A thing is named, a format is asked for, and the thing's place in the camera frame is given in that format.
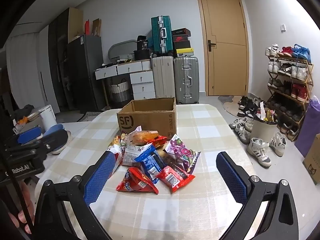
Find black cable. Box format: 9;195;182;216
0;120;34;234

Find beige plate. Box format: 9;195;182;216
49;130;73;155

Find dark cloth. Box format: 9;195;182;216
12;105;35;120

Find white drawer dresser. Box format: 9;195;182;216
94;60;157;103

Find red chocolate bar packet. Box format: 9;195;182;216
157;165;196;193

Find grey door mat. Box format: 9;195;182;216
217;95;242;117

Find wooden shoe rack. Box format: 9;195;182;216
266;55;314;140

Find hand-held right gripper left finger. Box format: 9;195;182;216
33;151;117;240

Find white trash bin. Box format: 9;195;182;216
251;116;278;143

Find shoe rack with shoes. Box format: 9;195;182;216
265;44;313;140

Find beige suitcase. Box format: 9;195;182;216
152;56;175;99

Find printed cardboard carton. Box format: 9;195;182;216
302;134;320;185

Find red yellow snack packet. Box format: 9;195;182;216
151;135;168;150

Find blue cookie packet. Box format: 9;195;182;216
134;144;167;184

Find woven laundry basket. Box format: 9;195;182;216
109;79;131;102

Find dark grey refrigerator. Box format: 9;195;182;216
66;34;105;110

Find silver suitcase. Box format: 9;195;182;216
173;57;200;105

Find black wardrobe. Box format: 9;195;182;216
47;7;83;110

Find teal suitcase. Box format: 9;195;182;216
151;16;173;54

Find white lidded canister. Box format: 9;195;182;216
40;105;58;132

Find wooden door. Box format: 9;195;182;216
196;0;250;97

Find stacked blue bowls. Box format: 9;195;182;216
45;124;65;137

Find brown paper bag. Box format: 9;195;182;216
92;18;102;37

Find black storage basket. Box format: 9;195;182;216
134;50;152;60

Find bread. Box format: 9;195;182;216
125;130;160;147

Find red triangular chip bag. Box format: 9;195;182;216
116;167;159;195

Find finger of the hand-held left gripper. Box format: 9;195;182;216
15;130;68;159
4;127;42;153

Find black bag white print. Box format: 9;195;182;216
136;36;150;50

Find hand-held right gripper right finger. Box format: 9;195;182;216
216;151;300;240

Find white red snack bag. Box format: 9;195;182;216
105;144;125;175

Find cluster of sneakers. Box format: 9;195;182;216
229;95;288;168

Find brown cardboard box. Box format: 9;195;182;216
117;97;177;140

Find pile of wrappers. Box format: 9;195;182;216
254;101;278;124

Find white barcode snack packet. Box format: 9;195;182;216
122;144;148;167

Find person's left hand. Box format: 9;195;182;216
7;180;34;233

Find oval mirror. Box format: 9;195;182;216
108;40;137;60

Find dotted black white rug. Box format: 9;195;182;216
77;111;102;122

